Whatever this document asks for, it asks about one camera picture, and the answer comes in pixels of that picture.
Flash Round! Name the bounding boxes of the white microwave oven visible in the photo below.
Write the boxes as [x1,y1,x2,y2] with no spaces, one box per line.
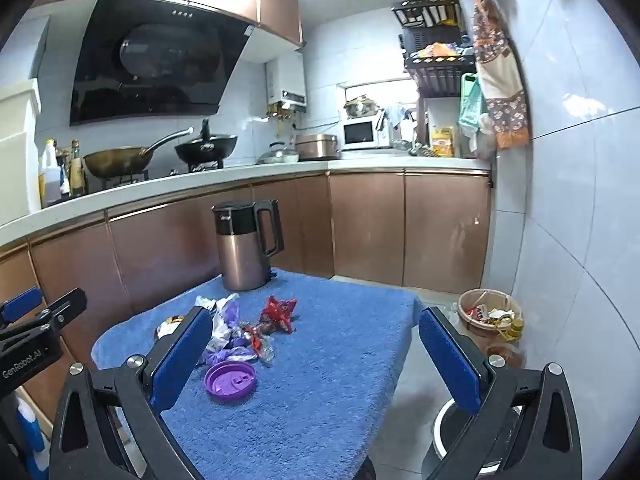
[342,115,394,151]

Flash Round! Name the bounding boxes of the gas stove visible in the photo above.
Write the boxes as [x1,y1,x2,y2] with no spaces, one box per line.
[90,159,226,192]

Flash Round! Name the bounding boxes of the round steel container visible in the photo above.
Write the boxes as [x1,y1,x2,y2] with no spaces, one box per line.
[431,400,521,476]

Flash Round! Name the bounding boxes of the brown electric kettle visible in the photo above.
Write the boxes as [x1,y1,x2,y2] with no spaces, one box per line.
[211,200,285,292]

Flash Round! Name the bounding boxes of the purple wrapper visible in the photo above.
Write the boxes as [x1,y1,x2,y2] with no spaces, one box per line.
[197,341,257,367]

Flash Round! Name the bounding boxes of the yellow box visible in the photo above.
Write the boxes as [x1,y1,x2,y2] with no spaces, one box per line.
[431,127,455,158]

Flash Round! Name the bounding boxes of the black glass range hood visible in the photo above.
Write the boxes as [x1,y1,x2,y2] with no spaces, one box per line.
[69,0,256,127]

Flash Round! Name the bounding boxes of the person's left hand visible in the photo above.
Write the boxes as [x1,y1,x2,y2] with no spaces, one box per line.
[15,395,51,473]

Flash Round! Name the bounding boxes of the red crumpled wrapper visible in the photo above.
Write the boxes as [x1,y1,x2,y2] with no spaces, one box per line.
[259,295,299,334]

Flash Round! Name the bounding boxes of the floral apron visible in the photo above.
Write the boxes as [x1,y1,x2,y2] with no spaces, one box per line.
[470,0,531,150]

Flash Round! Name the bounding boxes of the green plastic basket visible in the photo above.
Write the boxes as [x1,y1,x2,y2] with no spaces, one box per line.
[459,73,484,131]

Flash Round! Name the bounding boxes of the white tissue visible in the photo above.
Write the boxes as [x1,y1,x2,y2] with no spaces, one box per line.
[207,294,242,353]

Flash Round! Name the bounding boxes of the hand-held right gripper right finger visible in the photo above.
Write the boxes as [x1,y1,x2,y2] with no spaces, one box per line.
[418,306,583,480]

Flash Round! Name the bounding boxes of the brass wok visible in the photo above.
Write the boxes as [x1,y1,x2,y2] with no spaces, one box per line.
[82,127,195,179]

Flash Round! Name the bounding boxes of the purple plastic lid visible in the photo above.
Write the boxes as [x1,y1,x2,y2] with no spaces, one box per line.
[204,359,257,402]

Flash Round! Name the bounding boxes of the copper lower cabinets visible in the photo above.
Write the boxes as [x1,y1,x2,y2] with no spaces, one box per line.
[0,167,494,421]

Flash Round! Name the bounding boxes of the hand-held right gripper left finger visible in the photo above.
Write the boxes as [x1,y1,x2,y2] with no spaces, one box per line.
[48,305,214,480]

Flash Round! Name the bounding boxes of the glass pot lid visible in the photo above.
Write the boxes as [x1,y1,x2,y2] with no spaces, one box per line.
[257,141,301,165]

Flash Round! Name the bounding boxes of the white water heater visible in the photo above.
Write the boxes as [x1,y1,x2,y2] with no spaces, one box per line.
[267,52,307,111]

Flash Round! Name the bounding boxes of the black storage rack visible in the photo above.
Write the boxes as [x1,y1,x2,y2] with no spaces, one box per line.
[391,0,478,99]

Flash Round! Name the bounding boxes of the blue fluffy towel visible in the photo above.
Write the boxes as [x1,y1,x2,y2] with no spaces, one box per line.
[91,267,426,480]

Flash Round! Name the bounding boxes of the white plastic bottle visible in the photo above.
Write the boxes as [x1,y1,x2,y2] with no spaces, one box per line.
[39,140,64,206]

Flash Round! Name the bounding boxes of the white cabinet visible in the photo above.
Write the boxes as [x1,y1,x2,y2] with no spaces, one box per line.
[0,78,44,222]

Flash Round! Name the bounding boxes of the black wok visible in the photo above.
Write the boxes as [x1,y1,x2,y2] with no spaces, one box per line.
[174,119,239,165]

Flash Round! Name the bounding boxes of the clear wrapper with red print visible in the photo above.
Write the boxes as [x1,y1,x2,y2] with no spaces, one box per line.
[239,321,277,366]

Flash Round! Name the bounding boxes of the dark glass bottle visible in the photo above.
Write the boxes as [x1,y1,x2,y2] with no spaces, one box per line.
[67,139,87,196]

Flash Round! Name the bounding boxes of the brown round waste basket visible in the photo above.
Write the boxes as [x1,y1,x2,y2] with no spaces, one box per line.
[457,288,524,339]

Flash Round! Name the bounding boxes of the blue cloth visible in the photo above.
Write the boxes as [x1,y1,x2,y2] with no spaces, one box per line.
[384,105,417,129]

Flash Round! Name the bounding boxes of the silver rice cooker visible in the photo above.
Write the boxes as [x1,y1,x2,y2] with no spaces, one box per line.
[295,133,341,161]

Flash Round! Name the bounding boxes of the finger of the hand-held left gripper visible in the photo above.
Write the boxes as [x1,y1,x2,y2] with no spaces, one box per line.
[34,287,87,332]
[0,287,43,325]

